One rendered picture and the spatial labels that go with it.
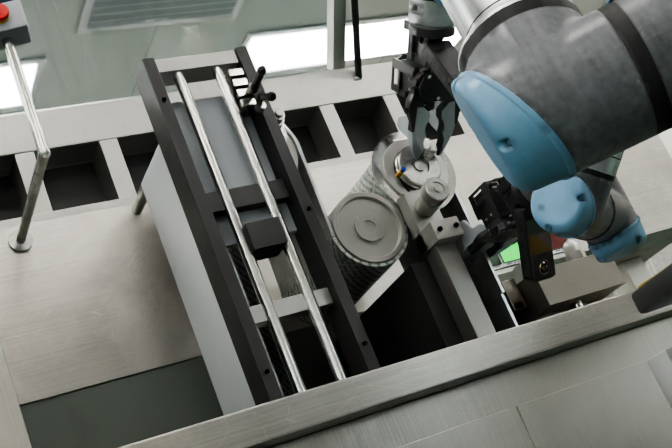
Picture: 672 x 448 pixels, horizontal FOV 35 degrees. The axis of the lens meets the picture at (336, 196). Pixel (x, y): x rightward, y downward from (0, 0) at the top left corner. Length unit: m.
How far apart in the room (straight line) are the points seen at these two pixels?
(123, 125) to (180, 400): 0.53
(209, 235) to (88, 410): 0.48
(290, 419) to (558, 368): 0.37
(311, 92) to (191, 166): 0.77
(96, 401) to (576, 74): 1.11
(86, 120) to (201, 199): 0.62
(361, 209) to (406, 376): 0.49
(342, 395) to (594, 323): 0.36
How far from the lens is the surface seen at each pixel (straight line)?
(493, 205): 1.62
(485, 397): 1.29
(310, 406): 1.16
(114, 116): 2.01
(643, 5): 0.90
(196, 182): 1.42
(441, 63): 1.61
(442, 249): 1.62
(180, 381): 1.81
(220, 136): 1.51
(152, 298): 1.84
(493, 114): 0.86
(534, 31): 0.90
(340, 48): 2.24
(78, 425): 1.75
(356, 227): 1.63
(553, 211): 1.32
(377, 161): 1.70
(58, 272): 1.83
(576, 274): 1.74
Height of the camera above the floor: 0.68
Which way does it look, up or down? 20 degrees up
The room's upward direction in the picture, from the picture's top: 23 degrees counter-clockwise
